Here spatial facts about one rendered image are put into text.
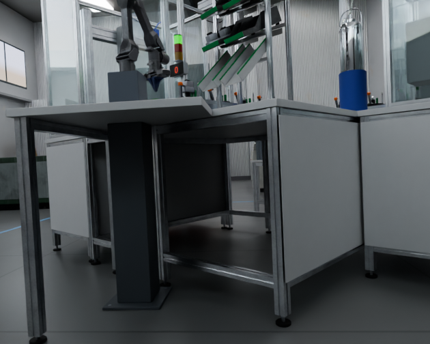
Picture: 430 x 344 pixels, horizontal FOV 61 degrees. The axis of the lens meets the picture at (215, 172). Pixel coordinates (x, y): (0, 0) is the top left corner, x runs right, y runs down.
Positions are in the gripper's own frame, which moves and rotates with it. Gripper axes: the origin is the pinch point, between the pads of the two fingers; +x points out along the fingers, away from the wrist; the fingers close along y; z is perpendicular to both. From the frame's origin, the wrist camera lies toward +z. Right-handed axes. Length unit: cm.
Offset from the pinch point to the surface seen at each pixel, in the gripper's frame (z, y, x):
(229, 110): -6, -54, 20
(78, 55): 1, 80, -33
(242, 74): 10, -50, 3
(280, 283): -6, -75, 87
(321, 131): 29, -77, 30
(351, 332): 5, -97, 104
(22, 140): -71, -11, 29
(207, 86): 13.9, -24.0, 3.1
